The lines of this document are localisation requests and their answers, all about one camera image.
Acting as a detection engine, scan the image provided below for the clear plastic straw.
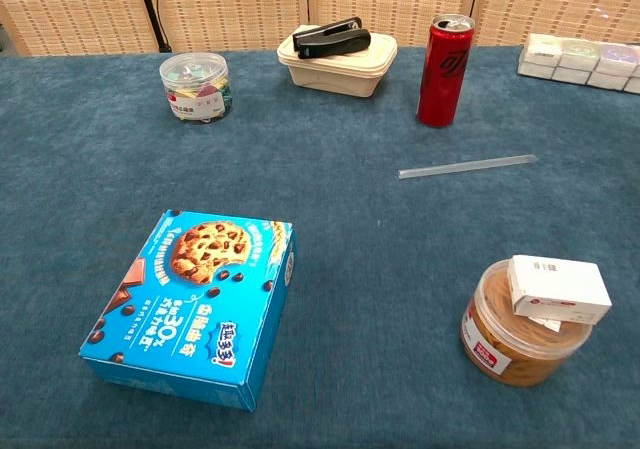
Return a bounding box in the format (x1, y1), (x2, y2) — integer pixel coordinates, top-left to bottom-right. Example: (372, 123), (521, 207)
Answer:
(398, 154), (538, 180)

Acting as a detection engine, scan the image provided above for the red soda can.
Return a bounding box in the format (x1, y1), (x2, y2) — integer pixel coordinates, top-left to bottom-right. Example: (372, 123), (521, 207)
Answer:
(417, 13), (476, 129)

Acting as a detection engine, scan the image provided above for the blue carpet table cover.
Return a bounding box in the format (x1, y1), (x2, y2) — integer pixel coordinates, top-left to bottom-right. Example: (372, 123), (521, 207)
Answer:
(0, 44), (640, 449)

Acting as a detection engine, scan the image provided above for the beige lidded lunch box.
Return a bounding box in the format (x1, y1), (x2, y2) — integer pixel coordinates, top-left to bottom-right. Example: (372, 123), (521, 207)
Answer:
(276, 29), (399, 99)

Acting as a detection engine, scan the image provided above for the blue chocolate chip cookie box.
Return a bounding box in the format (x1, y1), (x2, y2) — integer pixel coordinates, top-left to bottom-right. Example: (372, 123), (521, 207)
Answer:
(78, 209), (299, 413)

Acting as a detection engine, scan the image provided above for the black stapler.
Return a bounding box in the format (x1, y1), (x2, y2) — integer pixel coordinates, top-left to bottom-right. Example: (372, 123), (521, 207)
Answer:
(292, 16), (372, 60)

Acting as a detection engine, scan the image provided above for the clear jar of colourful clips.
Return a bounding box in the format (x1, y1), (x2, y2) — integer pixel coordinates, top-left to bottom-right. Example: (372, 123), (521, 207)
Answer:
(158, 52), (234, 124)

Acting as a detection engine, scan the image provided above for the bamboo folding screen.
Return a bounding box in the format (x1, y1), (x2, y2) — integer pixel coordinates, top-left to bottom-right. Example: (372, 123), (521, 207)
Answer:
(0, 0), (640, 58)

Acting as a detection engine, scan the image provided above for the clear tub of rubber bands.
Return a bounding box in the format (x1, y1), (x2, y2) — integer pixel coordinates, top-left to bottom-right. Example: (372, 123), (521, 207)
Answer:
(460, 260), (594, 389)

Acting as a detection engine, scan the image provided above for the small white cardboard box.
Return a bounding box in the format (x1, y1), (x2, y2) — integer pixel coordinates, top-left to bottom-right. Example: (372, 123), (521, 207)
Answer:
(507, 254), (613, 326)

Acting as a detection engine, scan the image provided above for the black tripod stand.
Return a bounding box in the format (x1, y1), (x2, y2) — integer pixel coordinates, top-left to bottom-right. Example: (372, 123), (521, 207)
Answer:
(132, 0), (172, 53)

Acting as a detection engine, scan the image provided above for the pastel boxes multipack clear wrap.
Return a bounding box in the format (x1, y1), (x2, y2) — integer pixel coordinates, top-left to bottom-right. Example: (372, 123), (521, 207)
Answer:
(517, 32), (640, 94)

